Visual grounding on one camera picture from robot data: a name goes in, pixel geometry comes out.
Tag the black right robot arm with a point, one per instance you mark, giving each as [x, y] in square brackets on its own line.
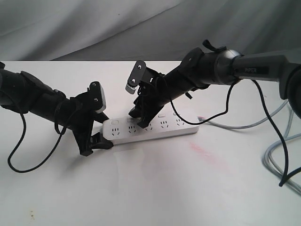
[218, 66]

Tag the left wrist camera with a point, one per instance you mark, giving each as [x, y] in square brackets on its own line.
[96, 97]

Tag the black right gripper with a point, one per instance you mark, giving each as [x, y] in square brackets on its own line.
[152, 96]

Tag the grey backdrop cloth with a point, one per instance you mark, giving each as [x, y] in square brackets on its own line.
[121, 30]

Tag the white five-outlet power strip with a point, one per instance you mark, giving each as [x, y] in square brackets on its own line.
[125, 130]

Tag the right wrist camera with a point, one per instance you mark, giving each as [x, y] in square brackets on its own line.
[135, 76]

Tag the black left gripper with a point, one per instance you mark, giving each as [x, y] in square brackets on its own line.
[81, 122]

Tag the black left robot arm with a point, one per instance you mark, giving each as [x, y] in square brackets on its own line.
[22, 93]

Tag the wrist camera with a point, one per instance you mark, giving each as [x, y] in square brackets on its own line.
[96, 97]
[135, 76]

